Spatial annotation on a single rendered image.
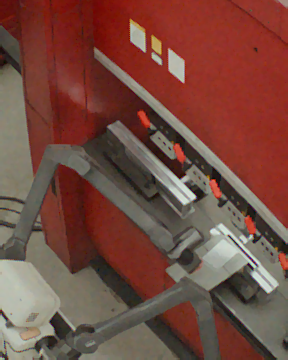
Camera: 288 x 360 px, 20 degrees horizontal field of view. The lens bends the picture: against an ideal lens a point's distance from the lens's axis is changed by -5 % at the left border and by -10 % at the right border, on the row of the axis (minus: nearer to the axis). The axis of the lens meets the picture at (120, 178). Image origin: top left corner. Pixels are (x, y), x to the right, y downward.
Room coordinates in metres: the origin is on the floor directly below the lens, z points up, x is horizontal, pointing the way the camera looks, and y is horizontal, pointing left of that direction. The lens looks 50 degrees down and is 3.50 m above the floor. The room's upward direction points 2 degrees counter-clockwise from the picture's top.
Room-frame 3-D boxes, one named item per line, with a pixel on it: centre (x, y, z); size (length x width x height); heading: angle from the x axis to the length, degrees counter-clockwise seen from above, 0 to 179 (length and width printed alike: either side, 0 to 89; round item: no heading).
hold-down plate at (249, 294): (1.67, -0.40, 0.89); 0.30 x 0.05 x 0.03; 34
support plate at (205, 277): (1.65, -0.31, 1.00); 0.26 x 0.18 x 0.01; 124
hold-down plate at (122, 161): (2.20, -0.04, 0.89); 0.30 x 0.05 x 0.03; 34
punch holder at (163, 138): (2.08, -0.19, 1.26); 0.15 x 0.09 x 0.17; 34
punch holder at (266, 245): (1.59, -0.52, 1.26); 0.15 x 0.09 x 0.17; 34
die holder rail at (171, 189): (2.19, -0.12, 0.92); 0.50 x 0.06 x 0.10; 34
